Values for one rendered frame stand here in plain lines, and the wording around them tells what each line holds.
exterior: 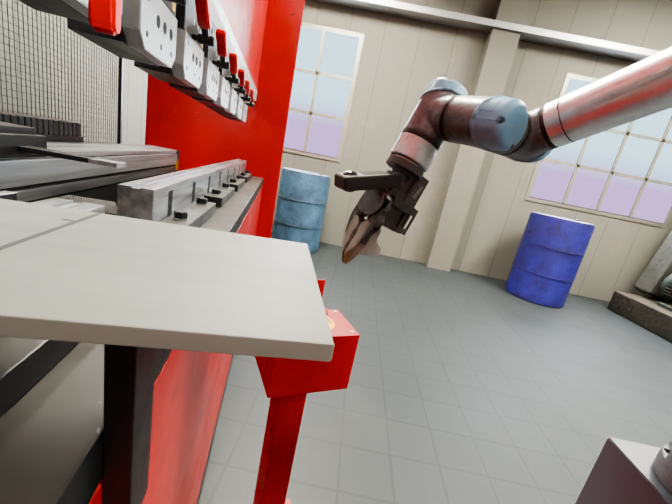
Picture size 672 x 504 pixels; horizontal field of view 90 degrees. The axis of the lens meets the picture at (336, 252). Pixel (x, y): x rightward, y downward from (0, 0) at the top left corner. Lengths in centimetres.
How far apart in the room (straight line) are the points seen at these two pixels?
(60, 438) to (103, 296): 14
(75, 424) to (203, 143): 220
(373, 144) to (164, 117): 263
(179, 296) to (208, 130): 225
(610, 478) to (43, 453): 66
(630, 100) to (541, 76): 431
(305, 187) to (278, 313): 352
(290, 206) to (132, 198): 310
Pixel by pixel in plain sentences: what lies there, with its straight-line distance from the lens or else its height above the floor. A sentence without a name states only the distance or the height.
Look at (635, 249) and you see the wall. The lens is 569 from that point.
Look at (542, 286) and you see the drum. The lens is 429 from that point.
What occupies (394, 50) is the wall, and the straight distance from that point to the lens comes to 459.
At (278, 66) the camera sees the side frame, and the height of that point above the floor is 157.
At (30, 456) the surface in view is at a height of 87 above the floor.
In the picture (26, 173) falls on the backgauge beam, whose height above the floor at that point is 94.
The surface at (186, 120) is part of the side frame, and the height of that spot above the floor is 114.
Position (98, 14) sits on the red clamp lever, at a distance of 42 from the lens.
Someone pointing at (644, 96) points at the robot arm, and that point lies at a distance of 64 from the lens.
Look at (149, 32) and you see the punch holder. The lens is 60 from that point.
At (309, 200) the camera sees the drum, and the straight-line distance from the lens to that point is 371.
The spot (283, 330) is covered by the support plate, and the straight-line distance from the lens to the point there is 17.
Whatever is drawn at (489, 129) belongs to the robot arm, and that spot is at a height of 117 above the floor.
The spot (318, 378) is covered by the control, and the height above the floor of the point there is 69.
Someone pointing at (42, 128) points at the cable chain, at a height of 102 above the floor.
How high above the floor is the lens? 108
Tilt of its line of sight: 15 degrees down
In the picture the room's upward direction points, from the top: 11 degrees clockwise
